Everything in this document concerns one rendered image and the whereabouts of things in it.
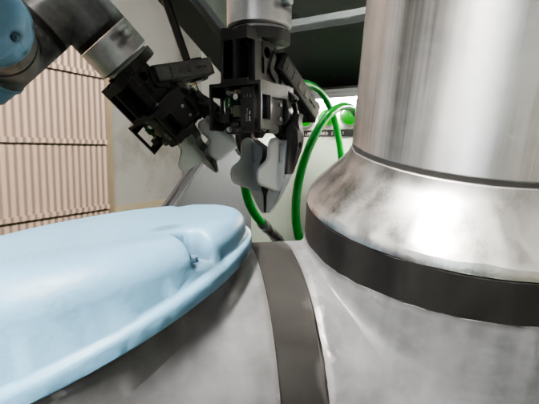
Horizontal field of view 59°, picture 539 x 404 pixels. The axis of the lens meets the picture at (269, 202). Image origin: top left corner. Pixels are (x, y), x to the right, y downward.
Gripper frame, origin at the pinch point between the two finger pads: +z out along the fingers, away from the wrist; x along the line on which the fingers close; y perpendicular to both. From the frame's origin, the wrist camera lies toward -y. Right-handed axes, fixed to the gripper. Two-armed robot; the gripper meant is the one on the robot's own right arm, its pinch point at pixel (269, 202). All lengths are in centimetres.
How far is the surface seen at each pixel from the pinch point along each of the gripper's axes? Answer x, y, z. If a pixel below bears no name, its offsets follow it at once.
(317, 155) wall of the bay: -23, -57, -5
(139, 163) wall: -258, -211, 2
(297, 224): -3.5, -13.3, 4.9
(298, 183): -3.6, -13.8, -1.5
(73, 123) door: -241, -141, -25
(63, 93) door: -240, -135, -43
